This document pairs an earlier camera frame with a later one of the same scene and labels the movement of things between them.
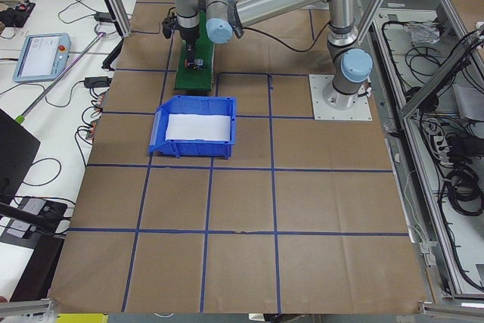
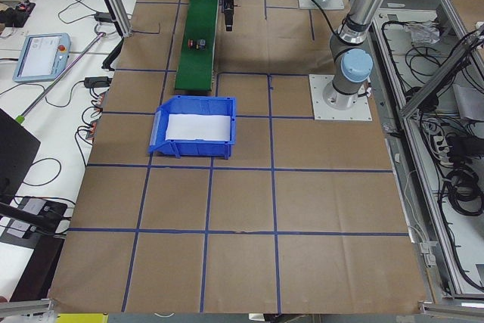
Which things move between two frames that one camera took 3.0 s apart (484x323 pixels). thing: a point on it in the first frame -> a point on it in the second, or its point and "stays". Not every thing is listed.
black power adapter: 102,17 stays
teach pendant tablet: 43,56 stays
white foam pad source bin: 198,127 stays
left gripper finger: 190,55 -> 228,9
